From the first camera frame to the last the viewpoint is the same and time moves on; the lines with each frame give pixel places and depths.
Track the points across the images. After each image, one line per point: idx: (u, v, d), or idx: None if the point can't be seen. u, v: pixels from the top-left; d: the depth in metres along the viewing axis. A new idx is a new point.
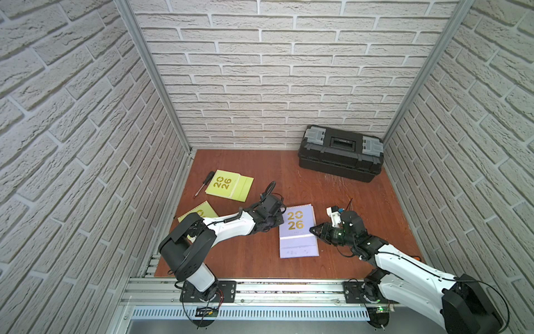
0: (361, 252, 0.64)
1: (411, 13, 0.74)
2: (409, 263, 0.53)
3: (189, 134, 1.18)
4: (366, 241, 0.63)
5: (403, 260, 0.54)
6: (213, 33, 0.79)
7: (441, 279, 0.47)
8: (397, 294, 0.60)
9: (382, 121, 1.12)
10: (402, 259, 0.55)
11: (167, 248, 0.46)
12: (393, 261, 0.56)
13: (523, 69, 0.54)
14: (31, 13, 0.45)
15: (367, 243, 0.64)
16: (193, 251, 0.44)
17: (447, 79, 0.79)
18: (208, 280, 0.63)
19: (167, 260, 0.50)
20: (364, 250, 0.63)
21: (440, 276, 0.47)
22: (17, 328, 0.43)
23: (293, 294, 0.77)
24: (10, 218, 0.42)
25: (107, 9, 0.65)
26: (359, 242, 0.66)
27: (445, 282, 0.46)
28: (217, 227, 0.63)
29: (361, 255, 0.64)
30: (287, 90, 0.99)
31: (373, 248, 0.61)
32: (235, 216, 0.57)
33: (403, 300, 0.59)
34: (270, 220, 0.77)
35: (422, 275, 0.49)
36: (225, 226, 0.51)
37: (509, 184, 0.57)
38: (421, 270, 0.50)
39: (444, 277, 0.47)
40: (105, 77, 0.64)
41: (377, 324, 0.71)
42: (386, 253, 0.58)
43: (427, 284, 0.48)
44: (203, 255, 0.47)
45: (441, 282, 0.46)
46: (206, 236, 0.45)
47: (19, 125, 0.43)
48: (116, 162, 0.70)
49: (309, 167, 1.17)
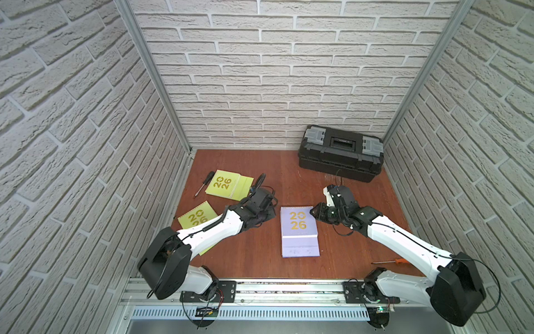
0: (352, 222, 0.60)
1: (411, 13, 0.74)
2: (405, 237, 0.51)
3: (189, 134, 1.18)
4: (359, 211, 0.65)
5: (398, 234, 0.52)
6: (213, 33, 0.79)
7: (437, 255, 0.45)
8: (395, 289, 0.60)
9: (382, 121, 1.12)
10: (397, 232, 0.52)
11: (145, 270, 0.44)
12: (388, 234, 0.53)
13: (523, 69, 0.54)
14: (32, 13, 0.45)
15: (360, 213, 0.60)
16: (169, 271, 0.42)
17: (446, 79, 0.79)
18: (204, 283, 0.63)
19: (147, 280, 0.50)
20: (357, 219, 0.60)
21: (437, 253, 0.46)
22: (17, 328, 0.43)
23: (292, 294, 0.77)
24: (10, 218, 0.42)
25: (107, 9, 0.65)
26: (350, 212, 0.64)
27: (441, 258, 0.44)
28: (195, 238, 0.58)
29: (353, 225, 0.61)
30: (287, 90, 0.99)
31: (365, 218, 0.58)
32: (217, 220, 0.53)
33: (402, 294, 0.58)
34: (261, 216, 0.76)
35: (418, 251, 0.47)
36: (206, 235, 0.48)
37: (509, 184, 0.57)
38: (416, 245, 0.48)
39: (440, 253, 0.45)
40: (104, 77, 0.64)
41: (377, 324, 0.71)
42: (382, 227, 0.55)
43: (422, 260, 0.46)
44: (181, 271, 0.44)
45: (437, 259, 0.44)
46: (181, 252, 0.42)
47: (19, 125, 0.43)
48: (116, 163, 0.70)
49: (310, 167, 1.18)
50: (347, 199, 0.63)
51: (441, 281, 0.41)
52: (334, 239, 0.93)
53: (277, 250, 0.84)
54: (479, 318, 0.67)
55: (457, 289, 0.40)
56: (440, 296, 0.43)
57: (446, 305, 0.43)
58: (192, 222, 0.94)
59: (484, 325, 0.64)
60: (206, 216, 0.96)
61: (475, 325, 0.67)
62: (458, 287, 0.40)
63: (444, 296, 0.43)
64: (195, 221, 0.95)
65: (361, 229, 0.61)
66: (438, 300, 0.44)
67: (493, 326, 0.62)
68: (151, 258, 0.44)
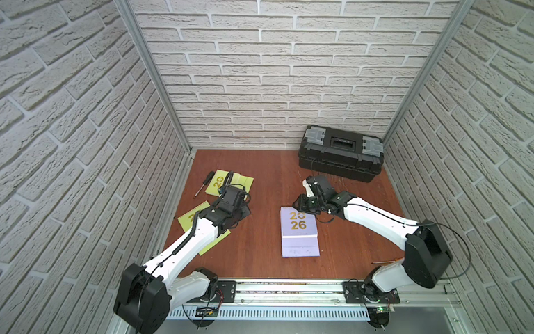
0: (329, 206, 0.63)
1: (411, 13, 0.74)
2: (377, 213, 0.53)
3: (189, 134, 1.18)
4: (335, 195, 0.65)
5: (370, 211, 0.55)
6: (213, 33, 0.79)
7: (405, 225, 0.48)
8: (386, 280, 0.61)
9: (382, 121, 1.12)
10: (370, 209, 0.55)
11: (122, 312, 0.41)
12: (361, 211, 0.56)
13: (523, 69, 0.54)
14: (32, 13, 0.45)
15: (336, 197, 0.64)
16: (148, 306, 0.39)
17: (446, 79, 0.79)
18: (201, 288, 0.62)
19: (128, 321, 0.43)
20: (334, 203, 0.63)
21: (404, 223, 0.49)
22: (17, 328, 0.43)
23: (292, 294, 0.77)
24: (10, 218, 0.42)
25: (107, 9, 0.65)
26: (326, 197, 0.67)
27: (409, 227, 0.48)
28: (166, 264, 0.43)
29: (330, 209, 0.64)
30: (287, 90, 0.99)
31: (341, 200, 0.61)
32: (186, 237, 0.49)
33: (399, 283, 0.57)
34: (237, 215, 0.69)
35: (388, 224, 0.50)
36: (176, 258, 0.45)
37: (509, 184, 0.57)
38: (386, 220, 0.51)
39: (408, 223, 0.48)
40: (104, 77, 0.64)
41: (377, 324, 0.71)
42: (354, 207, 0.58)
43: (393, 232, 0.50)
44: (162, 303, 0.42)
45: (405, 228, 0.48)
46: (152, 287, 0.39)
47: (19, 125, 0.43)
48: (116, 163, 0.70)
49: (310, 167, 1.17)
50: (322, 186, 0.67)
51: (410, 247, 0.44)
52: (334, 239, 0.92)
53: (277, 250, 0.84)
54: (479, 318, 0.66)
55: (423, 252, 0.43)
56: (410, 264, 0.47)
57: (416, 271, 0.46)
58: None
59: (484, 325, 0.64)
60: None
61: (475, 325, 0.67)
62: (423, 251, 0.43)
63: (414, 263, 0.46)
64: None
65: (339, 212, 0.62)
66: (409, 267, 0.48)
67: (494, 327, 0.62)
68: (124, 300, 0.41)
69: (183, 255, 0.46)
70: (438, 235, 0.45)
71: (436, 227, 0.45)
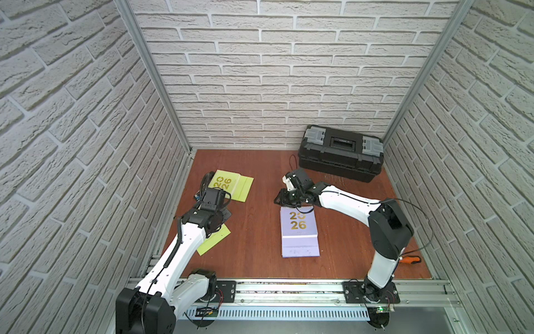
0: (307, 195, 0.68)
1: (411, 13, 0.74)
2: (348, 197, 0.58)
3: (189, 134, 1.18)
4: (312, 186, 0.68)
5: (342, 196, 0.60)
6: (213, 33, 0.79)
7: (369, 204, 0.54)
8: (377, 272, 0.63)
9: (382, 121, 1.12)
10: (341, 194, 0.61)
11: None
12: (333, 196, 0.62)
13: (523, 69, 0.54)
14: (31, 13, 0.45)
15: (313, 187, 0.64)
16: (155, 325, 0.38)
17: (446, 79, 0.79)
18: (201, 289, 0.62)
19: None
20: (310, 193, 0.68)
21: (368, 202, 0.54)
22: (17, 328, 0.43)
23: (292, 294, 0.77)
24: (10, 218, 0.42)
25: (107, 9, 0.65)
26: (304, 187, 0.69)
27: (372, 205, 0.53)
28: (161, 278, 0.42)
29: (308, 198, 0.69)
30: (287, 90, 0.99)
31: (316, 191, 0.66)
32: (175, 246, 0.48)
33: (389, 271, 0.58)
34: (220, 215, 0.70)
35: (354, 204, 0.56)
36: (170, 269, 0.44)
37: (509, 184, 0.57)
38: (353, 201, 0.57)
39: (372, 202, 0.54)
40: (104, 77, 0.64)
41: (377, 324, 0.71)
42: (328, 193, 0.63)
43: (359, 211, 0.55)
44: (167, 316, 0.41)
45: (368, 207, 0.53)
46: (154, 304, 0.38)
47: (19, 125, 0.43)
48: (116, 163, 0.70)
49: (309, 167, 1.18)
50: (302, 177, 0.71)
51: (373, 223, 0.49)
52: (334, 240, 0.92)
53: (277, 250, 0.84)
54: (479, 318, 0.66)
55: (383, 227, 0.47)
56: (375, 239, 0.52)
57: (382, 245, 0.51)
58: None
59: (484, 325, 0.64)
60: None
61: (475, 325, 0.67)
62: (384, 225, 0.48)
63: (379, 238, 0.51)
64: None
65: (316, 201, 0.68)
66: (375, 242, 0.53)
67: (494, 327, 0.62)
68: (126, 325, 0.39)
69: (177, 264, 0.45)
70: (399, 211, 0.50)
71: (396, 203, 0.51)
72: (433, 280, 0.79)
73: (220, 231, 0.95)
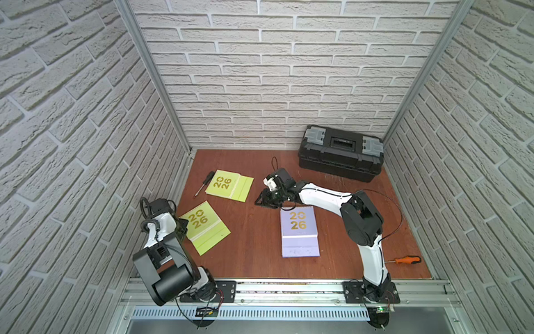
0: (288, 194, 0.73)
1: (411, 13, 0.74)
2: (323, 192, 0.64)
3: (189, 134, 1.18)
4: (293, 184, 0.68)
5: (319, 191, 0.65)
6: (213, 33, 0.79)
7: (341, 196, 0.59)
8: (368, 268, 0.65)
9: (382, 121, 1.12)
10: (318, 191, 0.65)
11: (164, 290, 0.42)
12: (311, 193, 0.66)
13: (523, 69, 0.54)
14: (31, 13, 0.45)
15: (294, 186, 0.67)
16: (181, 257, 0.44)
17: (446, 79, 0.79)
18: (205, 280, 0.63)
19: (172, 294, 0.42)
20: (292, 192, 0.72)
21: (341, 195, 0.59)
22: (17, 328, 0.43)
23: (292, 294, 0.77)
24: (11, 218, 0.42)
25: (107, 9, 0.65)
26: (286, 186, 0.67)
27: (344, 197, 0.58)
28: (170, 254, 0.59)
29: (290, 197, 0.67)
30: (287, 90, 0.99)
31: (297, 188, 0.71)
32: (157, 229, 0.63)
33: (377, 264, 0.60)
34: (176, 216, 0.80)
35: (329, 197, 0.61)
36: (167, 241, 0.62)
37: (509, 184, 0.57)
38: (328, 195, 0.62)
39: (344, 195, 0.59)
40: (105, 77, 0.64)
41: (377, 324, 0.71)
42: (306, 190, 0.68)
43: (332, 204, 0.60)
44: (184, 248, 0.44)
45: (341, 199, 0.58)
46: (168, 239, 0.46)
47: (19, 125, 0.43)
48: (116, 162, 0.70)
49: (309, 167, 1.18)
50: (284, 177, 0.76)
51: (344, 213, 0.54)
52: (334, 239, 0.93)
53: (277, 250, 0.84)
54: (479, 318, 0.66)
55: (353, 214, 0.53)
56: (350, 229, 0.57)
57: (354, 233, 0.56)
58: (192, 222, 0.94)
59: (484, 325, 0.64)
60: (206, 216, 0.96)
61: (475, 325, 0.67)
62: (353, 213, 0.53)
63: (352, 227, 0.55)
64: (196, 222, 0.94)
65: (297, 199, 0.73)
66: (349, 230, 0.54)
67: (494, 327, 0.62)
68: (158, 279, 0.42)
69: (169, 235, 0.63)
70: (368, 201, 0.56)
71: (364, 195, 0.56)
72: (434, 280, 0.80)
73: (220, 231, 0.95)
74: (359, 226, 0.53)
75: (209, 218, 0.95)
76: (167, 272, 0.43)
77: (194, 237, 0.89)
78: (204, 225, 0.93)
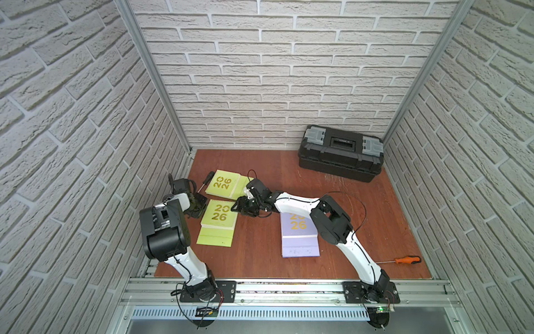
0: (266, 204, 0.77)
1: (411, 13, 0.74)
2: (295, 200, 0.69)
3: (190, 134, 1.18)
4: (269, 195, 0.82)
5: (291, 200, 0.70)
6: (213, 33, 0.79)
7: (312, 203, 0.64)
8: (361, 270, 0.66)
9: (382, 121, 1.12)
10: (290, 199, 0.71)
11: (155, 245, 0.47)
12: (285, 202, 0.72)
13: (523, 69, 0.54)
14: (31, 13, 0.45)
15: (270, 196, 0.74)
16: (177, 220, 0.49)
17: (447, 79, 0.79)
18: (203, 273, 0.64)
19: (162, 254, 0.49)
20: (269, 202, 0.77)
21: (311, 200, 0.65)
22: (17, 327, 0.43)
23: (292, 294, 0.77)
24: (10, 218, 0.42)
25: (107, 9, 0.65)
26: (262, 197, 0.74)
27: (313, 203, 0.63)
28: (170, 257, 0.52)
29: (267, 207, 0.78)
30: (287, 90, 0.99)
31: (273, 198, 0.76)
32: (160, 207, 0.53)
33: (363, 262, 0.63)
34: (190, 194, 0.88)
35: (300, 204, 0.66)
36: None
37: (509, 184, 0.57)
38: (300, 202, 0.67)
39: (313, 201, 0.64)
40: (105, 78, 0.64)
41: (377, 324, 0.71)
42: (281, 199, 0.73)
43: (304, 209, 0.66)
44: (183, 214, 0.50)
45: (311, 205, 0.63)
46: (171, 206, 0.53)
47: (19, 125, 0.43)
48: (116, 162, 0.70)
49: (309, 167, 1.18)
50: (260, 188, 0.79)
51: (315, 217, 0.59)
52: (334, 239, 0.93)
53: (277, 250, 0.84)
54: (479, 318, 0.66)
55: (320, 218, 0.58)
56: (321, 231, 0.62)
57: (327, 235, 0.62)
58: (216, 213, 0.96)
59: (484, 325, 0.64)
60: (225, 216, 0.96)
61: (475, 325, 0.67)
62: (321, 218, 0.58)
63: (323, 228, 0.61)
64: (217, 214, 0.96)
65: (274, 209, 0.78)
66: (321, 232, 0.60)
67: (494, 327, 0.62)
68: (154, 236, 0.48)
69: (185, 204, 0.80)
70: (334, 204, 0.62)
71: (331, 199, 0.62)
72: (434, 280, 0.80)
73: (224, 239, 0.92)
74: (329, 228, 0.58)
75: (227, 221, 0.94)
76: (162, 232, 0.48)
77: (206, 223, 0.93)
78: (218, 222, 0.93)
